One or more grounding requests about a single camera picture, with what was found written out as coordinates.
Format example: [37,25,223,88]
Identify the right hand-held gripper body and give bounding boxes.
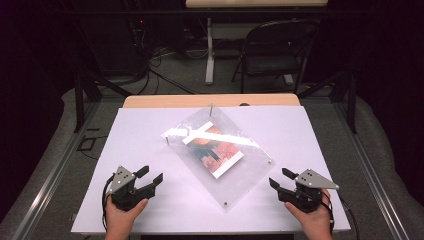
[279,168,340,214]

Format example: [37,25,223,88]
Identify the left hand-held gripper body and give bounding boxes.
[105,165,158,212]

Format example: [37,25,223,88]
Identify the clear acrylic photo frame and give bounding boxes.
[161,105,277,213]

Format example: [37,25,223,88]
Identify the person's right hand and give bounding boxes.
[283,189,334,240]

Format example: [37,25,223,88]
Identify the person's left hand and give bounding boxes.
[104,197,150,240]

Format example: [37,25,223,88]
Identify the black metal stand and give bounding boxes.
[73,70,133,133]
[297,69,358,135]

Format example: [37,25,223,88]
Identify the black folding chair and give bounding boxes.
[231,18,321,95]

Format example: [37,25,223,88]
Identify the white desk leg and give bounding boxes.
[204,17,216,86]

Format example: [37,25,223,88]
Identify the light wooden desk top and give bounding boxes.
[185,0,330,9]

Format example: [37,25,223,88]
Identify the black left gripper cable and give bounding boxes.
[101,175,116,232]

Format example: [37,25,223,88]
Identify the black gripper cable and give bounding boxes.
[101,175,116,232]
[320,191,360,240]

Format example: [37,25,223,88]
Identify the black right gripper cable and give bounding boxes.
[320,191,360,240]

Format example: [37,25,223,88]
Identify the aluminium rail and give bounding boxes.
[9,99,102,240]
[332,99,415,240]

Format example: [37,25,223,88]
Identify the black floor cables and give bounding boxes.
[132,45,198,96]

